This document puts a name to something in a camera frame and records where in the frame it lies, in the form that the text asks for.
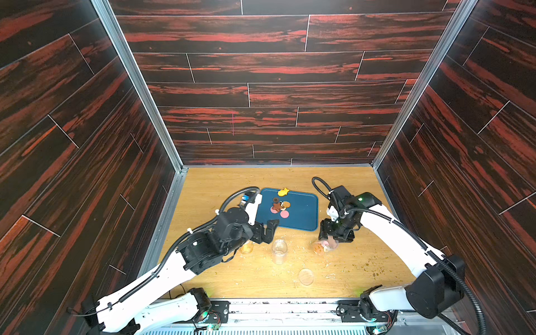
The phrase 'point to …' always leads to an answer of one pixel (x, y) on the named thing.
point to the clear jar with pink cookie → (324, 246)
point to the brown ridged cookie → (287, 204)
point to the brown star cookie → (277, 206)
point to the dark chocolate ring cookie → (276, 199)
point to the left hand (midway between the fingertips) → (270, 219)
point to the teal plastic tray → (303, 211)
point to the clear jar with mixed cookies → (280, 250)
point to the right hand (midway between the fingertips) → (330, 236)
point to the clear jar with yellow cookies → (247, 247)
